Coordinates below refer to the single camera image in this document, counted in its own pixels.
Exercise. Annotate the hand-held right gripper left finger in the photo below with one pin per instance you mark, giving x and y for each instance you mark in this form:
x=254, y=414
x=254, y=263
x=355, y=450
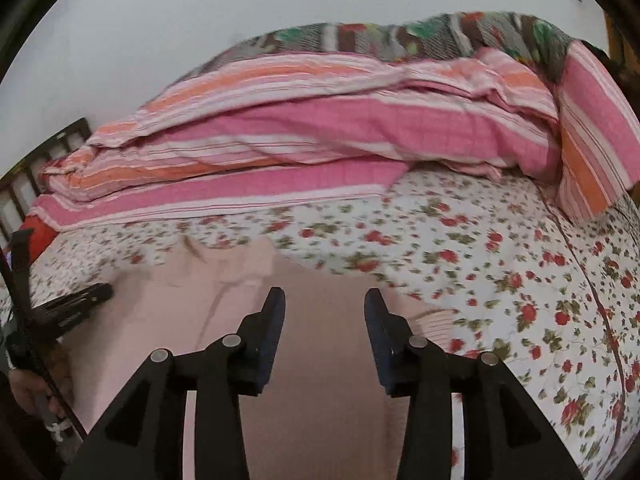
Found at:
x=272, y=322

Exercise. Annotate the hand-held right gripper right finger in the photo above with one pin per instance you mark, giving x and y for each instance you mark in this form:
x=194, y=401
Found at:
x=376, y=325

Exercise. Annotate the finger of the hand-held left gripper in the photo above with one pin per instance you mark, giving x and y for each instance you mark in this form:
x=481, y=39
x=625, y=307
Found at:
x=75, y=307
x=21, y=270

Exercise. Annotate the pink ribbed sweater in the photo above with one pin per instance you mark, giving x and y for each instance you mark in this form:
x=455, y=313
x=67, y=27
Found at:
x=320, y=360

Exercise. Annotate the person's left hand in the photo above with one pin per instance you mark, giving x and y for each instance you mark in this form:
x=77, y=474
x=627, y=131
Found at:
x=35, y=385

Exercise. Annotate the red embroidered pillow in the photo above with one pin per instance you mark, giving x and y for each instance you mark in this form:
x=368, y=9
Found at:
x=37, y=230

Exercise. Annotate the floral bed sheet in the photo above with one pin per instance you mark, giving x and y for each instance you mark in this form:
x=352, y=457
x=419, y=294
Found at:
x=500, y=285

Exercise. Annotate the dark wooden headboard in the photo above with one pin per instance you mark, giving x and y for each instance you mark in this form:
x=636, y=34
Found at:
x=50, y=142

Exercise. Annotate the pink striped quilt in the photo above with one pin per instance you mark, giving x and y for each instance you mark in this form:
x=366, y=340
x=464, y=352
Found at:
x=300, y=125

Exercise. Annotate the dark floral patchwork quilt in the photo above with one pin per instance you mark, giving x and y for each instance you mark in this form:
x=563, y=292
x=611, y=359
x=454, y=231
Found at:
x=400, y=35

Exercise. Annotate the brown wooden door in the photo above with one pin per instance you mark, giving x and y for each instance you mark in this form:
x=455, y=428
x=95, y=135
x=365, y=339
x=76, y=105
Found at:
x=617, y=40

